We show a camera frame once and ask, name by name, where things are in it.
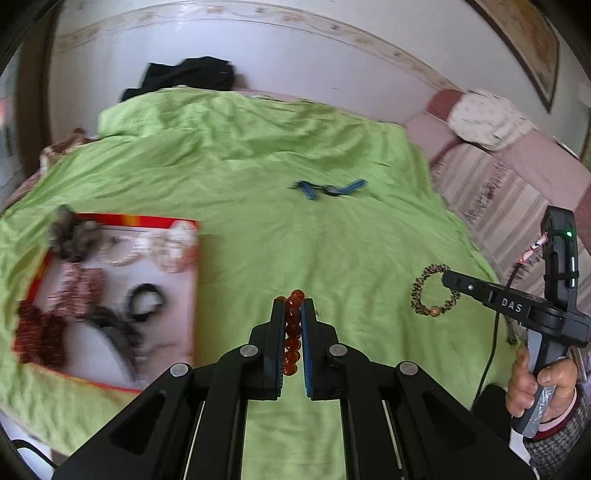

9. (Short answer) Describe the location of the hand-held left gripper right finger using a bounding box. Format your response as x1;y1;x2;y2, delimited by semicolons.
300;298;536;480

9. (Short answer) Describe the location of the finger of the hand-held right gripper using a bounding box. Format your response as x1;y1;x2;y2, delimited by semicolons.
442;270;502;308

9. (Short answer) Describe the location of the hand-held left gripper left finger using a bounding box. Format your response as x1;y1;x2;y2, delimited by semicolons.
53;295;286;480

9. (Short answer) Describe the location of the amber bead bracelet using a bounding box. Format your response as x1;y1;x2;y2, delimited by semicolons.
283;288;307;377

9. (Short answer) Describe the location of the brown beaded bracelet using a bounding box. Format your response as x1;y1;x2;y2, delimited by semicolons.
410;263;461;317

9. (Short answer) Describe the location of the black bead bracelet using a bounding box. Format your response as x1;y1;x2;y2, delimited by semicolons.
126;282;166;323

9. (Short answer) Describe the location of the white pearl bracelet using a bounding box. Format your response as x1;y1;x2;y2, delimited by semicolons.
102;234;140;267

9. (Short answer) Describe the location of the red jewelry box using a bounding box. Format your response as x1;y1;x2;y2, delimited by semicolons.
13;212;203;394

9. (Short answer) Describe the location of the pink patterned scrunchie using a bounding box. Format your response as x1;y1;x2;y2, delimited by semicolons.
54;264;106;320

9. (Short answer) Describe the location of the dark grey scrunchie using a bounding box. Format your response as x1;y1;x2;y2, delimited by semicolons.
50;205;105;262

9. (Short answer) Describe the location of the dark red scrunchie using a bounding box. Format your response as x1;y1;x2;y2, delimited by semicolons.
14;302;66;366

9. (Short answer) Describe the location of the person's right forearm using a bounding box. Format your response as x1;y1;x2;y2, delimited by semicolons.
522;388;591;479

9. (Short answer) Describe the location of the person's right hand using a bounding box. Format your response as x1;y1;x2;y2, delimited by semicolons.
505;344;580;422

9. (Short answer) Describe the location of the striped pink sofa cover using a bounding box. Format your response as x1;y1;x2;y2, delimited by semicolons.
404;88;591;298

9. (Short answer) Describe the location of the green bedsheet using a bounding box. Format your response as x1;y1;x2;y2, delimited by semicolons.
0;90;503;480

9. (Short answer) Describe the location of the white floral pillow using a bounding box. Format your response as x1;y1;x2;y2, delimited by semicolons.
446;89;539;152

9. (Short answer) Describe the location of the black cloth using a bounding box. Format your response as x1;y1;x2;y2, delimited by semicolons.
121;56;236;103

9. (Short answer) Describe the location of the brown patterned cloth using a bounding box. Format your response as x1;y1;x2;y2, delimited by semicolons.
39;128;89;172

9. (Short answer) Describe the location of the window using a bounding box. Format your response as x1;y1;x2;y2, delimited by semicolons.
0;69;21;185

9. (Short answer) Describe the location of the black cable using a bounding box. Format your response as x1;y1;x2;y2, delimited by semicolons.
470;258;525;412
9;438;56;470

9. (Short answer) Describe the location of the pale pink bracelet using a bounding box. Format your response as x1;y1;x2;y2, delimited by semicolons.
151;223;198;272

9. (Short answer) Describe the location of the blue strap watch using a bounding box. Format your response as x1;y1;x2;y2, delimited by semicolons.
291;178;368;202

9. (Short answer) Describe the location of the framed wall picture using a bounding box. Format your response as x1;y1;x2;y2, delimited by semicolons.
466;0;562;114

